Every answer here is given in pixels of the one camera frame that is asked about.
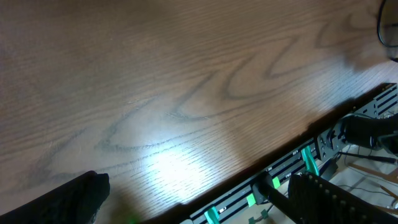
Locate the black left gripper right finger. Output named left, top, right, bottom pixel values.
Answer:
left=289, top=172, right=397, bottom=224

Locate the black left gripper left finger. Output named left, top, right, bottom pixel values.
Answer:
left=1, top=170, right=110, bottom=224

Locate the black USB cable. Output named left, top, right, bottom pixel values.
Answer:
left=376, top=0, right=398, bottom=63

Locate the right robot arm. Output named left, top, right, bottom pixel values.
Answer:
left=325, top=113, right=397, bottom=156

